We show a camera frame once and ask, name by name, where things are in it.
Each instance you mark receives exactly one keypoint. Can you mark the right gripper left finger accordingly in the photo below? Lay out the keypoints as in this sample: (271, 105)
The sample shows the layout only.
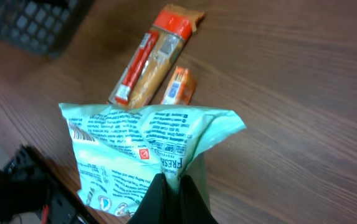
(152, 208)

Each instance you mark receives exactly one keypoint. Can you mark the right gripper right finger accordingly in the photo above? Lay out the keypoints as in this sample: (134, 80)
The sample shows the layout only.
(192, 206)

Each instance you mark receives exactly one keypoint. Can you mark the teal wet wipes pack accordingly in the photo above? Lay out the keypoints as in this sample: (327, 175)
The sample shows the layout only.
(119, 151)

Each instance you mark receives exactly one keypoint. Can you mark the small orange snack box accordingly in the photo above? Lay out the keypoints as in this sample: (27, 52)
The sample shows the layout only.
(181, 87)

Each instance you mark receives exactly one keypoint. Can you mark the orange spaghetti packet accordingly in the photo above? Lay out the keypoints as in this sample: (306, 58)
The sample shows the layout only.
(155, 55)

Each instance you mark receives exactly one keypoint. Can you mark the grey plastic mesh basket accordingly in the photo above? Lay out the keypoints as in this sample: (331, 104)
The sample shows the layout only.
(41, 27)

